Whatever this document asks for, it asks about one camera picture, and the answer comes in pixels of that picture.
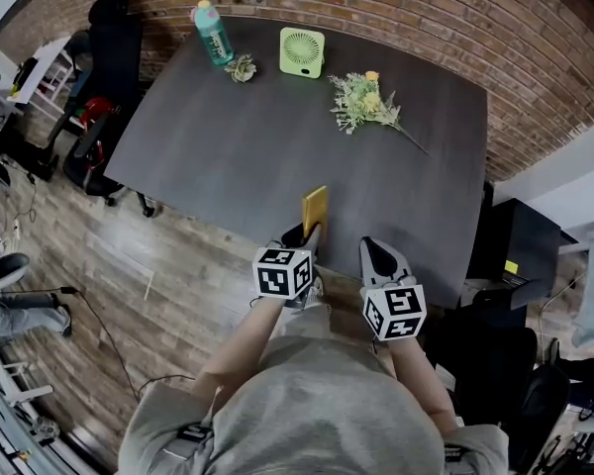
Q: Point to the green square desk fan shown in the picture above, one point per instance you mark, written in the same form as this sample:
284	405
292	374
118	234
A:
302	52

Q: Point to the yellow sticky note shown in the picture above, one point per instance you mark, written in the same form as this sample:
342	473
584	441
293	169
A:
511	266

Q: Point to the black office chair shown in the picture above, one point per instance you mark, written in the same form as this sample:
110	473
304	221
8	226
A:
89	161

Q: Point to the black cabinet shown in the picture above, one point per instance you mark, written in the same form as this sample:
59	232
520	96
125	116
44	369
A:
520	240

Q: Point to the yellow calculator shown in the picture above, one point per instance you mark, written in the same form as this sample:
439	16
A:
314	208

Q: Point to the small green plant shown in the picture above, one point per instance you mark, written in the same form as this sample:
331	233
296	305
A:
241	68

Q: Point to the teal water bottle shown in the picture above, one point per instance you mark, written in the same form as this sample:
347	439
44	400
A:
215	37

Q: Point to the dark wooden table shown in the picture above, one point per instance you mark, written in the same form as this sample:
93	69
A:
257	136

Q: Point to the person's left forearm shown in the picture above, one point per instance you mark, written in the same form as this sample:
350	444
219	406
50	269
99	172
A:
242	349

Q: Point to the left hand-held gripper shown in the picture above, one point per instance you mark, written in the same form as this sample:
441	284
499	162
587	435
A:
282	275

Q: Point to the person's right forearm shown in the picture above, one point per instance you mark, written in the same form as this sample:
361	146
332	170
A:
418	379

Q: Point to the artificial flower bouquet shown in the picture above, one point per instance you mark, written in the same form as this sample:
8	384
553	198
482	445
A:
364	102

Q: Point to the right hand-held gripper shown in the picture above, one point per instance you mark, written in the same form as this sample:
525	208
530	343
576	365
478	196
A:
395	312

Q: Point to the white shelf rack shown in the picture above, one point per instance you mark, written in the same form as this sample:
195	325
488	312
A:
39	74

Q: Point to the black swivel chair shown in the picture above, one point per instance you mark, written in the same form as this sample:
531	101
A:
495	364

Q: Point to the person's shoe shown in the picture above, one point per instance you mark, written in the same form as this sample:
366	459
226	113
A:
315	292

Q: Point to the person's grey shirt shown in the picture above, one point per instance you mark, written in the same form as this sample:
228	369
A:
317	404

